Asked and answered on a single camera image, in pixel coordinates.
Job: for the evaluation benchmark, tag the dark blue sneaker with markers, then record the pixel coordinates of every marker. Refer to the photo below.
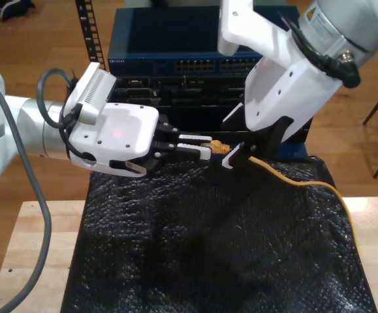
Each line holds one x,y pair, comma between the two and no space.
9,8

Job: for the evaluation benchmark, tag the blue rack base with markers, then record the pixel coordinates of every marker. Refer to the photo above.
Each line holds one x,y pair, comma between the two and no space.
293,150

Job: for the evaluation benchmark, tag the black perforated rack post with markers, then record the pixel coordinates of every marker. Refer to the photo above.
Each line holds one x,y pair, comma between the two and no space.
89,29

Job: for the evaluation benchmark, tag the black bubble wrap mat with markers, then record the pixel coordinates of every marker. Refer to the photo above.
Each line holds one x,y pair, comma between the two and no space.
192,254

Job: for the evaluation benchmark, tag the blue network switch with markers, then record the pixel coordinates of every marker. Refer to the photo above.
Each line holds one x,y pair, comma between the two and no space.
162,32

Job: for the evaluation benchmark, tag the black rack server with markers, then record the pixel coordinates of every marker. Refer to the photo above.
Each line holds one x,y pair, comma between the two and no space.
182,94

